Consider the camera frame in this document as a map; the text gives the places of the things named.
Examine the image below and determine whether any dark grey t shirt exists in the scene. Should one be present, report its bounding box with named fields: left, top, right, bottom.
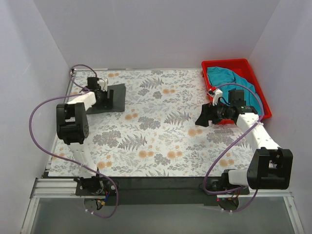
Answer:
left=86, top=84, right=126, bottom=115

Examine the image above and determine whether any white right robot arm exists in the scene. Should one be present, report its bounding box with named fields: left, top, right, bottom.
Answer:
left=195, top=88, right=293, bottom=194

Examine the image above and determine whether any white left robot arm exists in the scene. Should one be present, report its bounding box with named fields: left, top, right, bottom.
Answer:
left=56, top=77, right=114, bottom=195

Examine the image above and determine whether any teal t shirt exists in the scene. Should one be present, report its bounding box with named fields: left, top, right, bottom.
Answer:
left=207, top=67, right=262, bottom=115

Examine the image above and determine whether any red plastic bin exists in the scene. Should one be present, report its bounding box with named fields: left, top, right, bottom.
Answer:
left=201, top=58, right=273, bottom=126

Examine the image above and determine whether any floral patterned table mat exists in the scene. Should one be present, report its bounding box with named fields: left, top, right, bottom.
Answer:
left=47, top=68, right=273, bottom=177

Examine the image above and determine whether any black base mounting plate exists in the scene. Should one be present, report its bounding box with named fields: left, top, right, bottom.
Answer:
left=74, top=176, right=218, bottom=209

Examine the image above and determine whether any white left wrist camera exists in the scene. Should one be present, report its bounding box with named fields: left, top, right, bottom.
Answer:
left=98, top=78, right=108, bottom=92

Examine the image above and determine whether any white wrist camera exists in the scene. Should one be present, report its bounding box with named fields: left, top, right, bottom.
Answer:
left=98, top=78, right=108, bottom=92
left=208, top=87, right=223, bottom=106

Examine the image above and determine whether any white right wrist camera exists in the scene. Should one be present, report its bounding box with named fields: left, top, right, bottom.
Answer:
left=208, top=87, right=223, bottom=106

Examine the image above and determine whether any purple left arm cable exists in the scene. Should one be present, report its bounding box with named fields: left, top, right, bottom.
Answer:
left=28, top=64, right=119, bottom=218

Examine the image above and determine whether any aluminium frame rail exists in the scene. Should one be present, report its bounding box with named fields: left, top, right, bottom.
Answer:
left=21, top=178, right=304, bottom=234

